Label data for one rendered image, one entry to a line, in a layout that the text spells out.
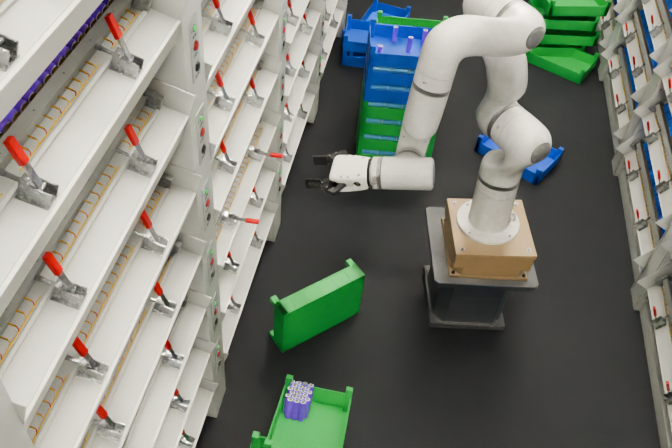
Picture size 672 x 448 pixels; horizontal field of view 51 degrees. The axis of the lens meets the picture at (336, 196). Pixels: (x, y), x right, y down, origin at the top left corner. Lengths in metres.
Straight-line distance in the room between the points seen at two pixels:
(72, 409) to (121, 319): 0.17
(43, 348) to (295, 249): 1.64
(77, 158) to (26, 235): 0.13
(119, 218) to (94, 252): 0.07
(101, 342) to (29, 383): 0.26
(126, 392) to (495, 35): 1.04
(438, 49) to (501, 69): 0.23
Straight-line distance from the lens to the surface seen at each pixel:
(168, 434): 1.77
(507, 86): 1.78
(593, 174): 3.13
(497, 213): 2.10
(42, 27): 0.82
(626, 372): 2.52
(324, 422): 2.13
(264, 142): 2.12
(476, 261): 2.13
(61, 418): 1.16
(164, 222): 1.36
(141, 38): 1.13
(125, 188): 1.16
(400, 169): 1.77
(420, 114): 1.66
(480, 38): 1.61
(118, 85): 1.04
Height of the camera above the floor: 1.93
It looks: 45 degrees down
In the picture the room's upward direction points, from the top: 6 degrees clockwise
